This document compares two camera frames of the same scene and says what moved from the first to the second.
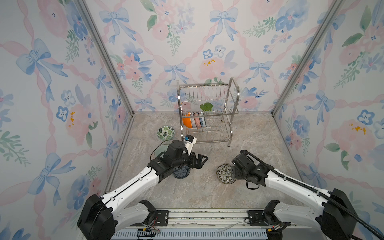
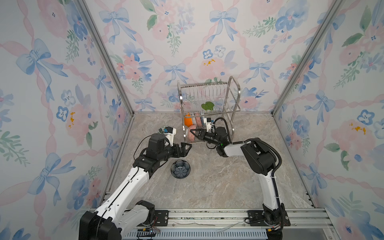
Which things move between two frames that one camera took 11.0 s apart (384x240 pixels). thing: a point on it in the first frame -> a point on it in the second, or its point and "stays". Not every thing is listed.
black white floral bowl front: [223, 174] -> [191, 137]
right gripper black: [234, 173] -> [202, 135]
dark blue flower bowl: [181, 172] stays
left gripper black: [198, 164] -> [183, 152]
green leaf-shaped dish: [206, 106] stays
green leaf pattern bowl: [165, 132] stays
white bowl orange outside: [187, 121] stays
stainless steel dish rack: [207, 111] stays
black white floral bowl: [197, 122] stays
